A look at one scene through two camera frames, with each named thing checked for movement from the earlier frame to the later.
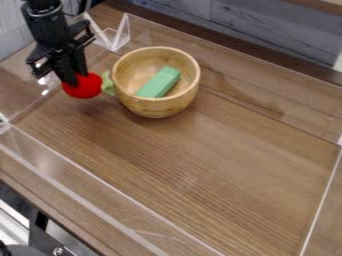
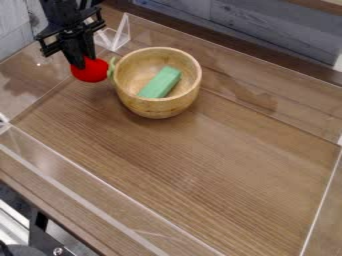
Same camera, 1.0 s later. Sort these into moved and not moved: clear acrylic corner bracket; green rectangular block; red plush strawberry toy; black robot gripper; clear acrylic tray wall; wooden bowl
Moved: black robot gripper; red plush strawberry toy
Not moved: green rectangular block; clear acrylic corner bracket; wooden bowl; clear acrylic tray wall
